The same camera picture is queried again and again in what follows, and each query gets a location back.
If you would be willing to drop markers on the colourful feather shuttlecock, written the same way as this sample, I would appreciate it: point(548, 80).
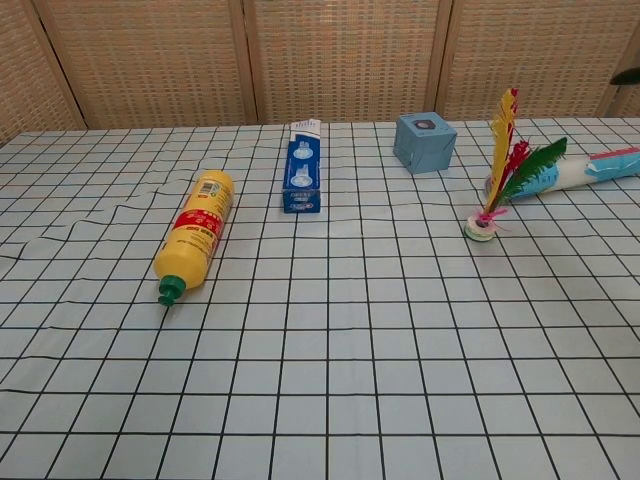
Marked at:
point(481, 227)

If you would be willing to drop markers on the blue toothpaste box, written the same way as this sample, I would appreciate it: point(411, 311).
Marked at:
point(301, 175)

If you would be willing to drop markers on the light blue checked tablecloth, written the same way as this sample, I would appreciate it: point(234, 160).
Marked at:
point(320, 360)

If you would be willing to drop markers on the yellow bottle with green cap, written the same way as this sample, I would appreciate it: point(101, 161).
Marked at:
point(197, 235)

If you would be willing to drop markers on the light blue cube box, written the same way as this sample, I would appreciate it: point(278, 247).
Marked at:
point(425, 147)

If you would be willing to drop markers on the woven folding screen panel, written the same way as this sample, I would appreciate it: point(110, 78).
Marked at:
point(25, 85)
point(150, 60)
point(345, 60)
point(550, 50)
point(631, 102)

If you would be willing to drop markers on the plastic wrap roll blue label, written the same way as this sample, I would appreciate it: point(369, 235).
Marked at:
point(575, 172)

